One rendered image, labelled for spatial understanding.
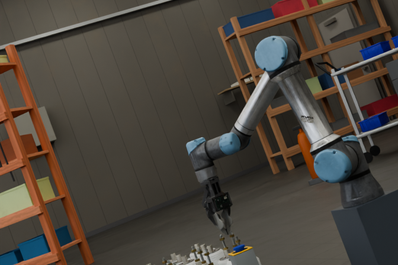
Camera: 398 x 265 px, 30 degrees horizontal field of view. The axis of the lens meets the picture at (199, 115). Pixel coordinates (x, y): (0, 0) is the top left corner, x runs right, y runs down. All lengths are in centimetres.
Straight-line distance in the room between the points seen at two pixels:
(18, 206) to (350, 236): 540
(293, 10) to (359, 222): 878
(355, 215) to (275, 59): 59
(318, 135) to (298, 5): 884
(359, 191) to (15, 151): 535
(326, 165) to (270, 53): 41
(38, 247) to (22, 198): 51
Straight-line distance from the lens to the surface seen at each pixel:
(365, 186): 261
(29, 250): 774
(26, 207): 761
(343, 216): 265
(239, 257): 242
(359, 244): 264
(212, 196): 269
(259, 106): 270
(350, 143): 261
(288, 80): 250
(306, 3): 1132
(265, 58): 250
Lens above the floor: 65
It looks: 3 degrees up
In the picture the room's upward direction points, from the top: 21 degrees counter-clockwise
